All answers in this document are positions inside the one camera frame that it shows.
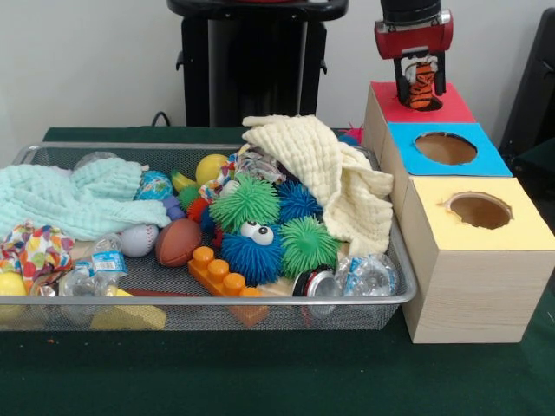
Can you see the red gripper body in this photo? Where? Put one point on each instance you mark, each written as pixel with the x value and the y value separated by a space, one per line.
pixel 416 39

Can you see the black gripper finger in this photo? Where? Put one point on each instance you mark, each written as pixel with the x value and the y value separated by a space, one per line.
pixel 441 73
pixel 401 82

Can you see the orange striped tiger plush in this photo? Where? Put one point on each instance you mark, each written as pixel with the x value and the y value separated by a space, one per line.
pixel 422 93

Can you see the multicolour fuzzy caterpillar toy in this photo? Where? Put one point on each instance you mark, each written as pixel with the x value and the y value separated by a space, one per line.
pixel 353 134

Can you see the cream waffle cloth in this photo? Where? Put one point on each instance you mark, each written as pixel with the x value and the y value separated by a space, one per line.
pixel 347 195

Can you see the green spiky ball with eyes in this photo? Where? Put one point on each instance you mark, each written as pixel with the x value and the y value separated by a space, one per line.
pixel 245 201

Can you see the light blue waffle cloth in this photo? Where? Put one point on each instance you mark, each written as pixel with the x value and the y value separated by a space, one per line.
pixel 52 199

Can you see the colourful knotted cloth ball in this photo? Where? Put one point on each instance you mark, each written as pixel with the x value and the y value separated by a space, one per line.
pixel 34 251

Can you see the shallow clear mesh bin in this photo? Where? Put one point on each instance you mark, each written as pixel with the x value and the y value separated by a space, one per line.
pixel 303 314

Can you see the black chair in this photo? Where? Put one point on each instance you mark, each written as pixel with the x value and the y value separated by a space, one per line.
pixel 537 86

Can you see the dark green side table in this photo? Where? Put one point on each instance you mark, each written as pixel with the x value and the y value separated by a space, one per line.
pixel 537 167

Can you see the blue spiky ball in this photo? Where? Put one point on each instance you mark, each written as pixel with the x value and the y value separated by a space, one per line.
pixel 299 201
pixel 247 260

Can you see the crushed clear plastic bottle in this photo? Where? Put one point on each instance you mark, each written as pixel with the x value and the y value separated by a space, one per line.
pixel 366 275

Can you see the crushed soda can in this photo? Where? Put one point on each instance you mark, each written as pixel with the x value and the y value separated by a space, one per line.
pixel 316 284

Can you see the orange plastic grid bar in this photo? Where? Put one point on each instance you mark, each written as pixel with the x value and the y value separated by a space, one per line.
pixel 217 271

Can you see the blue globe ball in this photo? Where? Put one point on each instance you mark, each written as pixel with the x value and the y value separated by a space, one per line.
pixel 152 185

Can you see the brown toy football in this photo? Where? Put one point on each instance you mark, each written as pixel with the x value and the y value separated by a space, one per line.
pixel 178 242

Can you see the white baseball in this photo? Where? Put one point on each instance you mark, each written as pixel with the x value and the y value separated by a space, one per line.
pixel 139 240

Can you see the dark green table cloth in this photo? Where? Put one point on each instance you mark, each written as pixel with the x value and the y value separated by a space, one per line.
pixel 260 372

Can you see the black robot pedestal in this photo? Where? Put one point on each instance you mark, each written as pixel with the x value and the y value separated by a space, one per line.
pixel 260 65

